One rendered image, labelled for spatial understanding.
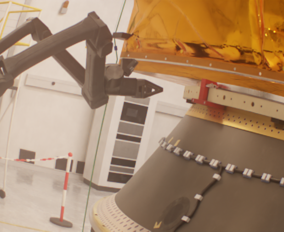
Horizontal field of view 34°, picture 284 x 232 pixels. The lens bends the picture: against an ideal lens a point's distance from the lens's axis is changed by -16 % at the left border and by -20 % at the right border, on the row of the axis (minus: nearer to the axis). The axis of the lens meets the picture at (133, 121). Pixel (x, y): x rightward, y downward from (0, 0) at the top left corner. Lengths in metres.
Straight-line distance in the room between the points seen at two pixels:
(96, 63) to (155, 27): 0.64
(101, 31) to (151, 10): 0.83
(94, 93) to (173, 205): 0.47
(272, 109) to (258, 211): 0.33
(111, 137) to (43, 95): 1.45
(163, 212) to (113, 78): 0.50
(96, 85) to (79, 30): 0.37
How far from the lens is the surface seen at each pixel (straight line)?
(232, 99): 1.62
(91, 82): 1.70
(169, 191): 1.65
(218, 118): 1.71
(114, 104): 8.95
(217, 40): 1.81
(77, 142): 9.69
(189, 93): 1.93
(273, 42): 1.58
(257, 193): 1.42
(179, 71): 2.06
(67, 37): 1.40
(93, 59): 1.58
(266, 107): 1.50
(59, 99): 9.41
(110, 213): 1.85
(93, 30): 1.42
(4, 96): 8.94
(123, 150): 9.16
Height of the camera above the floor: 1.61
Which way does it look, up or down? 2 degrees down
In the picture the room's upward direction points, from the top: 13 degrees clockwise
